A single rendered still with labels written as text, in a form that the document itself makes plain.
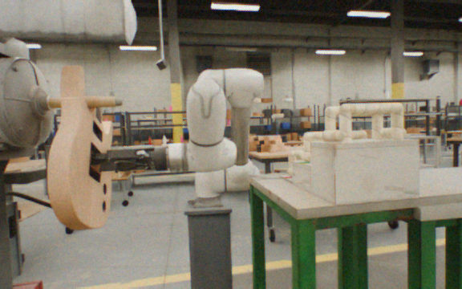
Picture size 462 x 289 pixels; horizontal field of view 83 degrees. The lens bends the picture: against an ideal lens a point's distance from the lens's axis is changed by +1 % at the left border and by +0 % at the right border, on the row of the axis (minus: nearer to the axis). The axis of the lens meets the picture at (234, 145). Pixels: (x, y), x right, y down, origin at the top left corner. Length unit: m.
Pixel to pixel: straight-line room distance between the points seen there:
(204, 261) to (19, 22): 1.36
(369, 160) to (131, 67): 11.91
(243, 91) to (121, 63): 11.38
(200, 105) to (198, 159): 0.17
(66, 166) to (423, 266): 1.06
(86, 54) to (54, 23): 12.13
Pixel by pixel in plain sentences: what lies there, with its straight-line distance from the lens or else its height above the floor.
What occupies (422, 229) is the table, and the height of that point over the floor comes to 0.82.
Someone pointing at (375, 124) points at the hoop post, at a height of 1.15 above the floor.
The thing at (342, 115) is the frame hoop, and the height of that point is 1.18.
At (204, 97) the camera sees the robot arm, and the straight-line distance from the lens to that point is 0.68.
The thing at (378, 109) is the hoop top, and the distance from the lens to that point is 0.85.
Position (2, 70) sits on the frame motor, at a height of 1.32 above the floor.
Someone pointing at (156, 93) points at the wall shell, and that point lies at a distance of 12.05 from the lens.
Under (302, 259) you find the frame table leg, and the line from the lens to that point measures 0.81.
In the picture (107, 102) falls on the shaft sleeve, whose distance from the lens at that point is 0.88.
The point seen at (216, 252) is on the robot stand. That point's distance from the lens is 1.64.
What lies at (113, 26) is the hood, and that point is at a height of 1.42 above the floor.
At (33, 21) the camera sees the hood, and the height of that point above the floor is 1.42.
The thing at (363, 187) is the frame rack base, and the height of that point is 0.97.
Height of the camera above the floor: 1.15
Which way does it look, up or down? 3 degrees down
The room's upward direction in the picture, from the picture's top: 2 degrees counter-clockwise
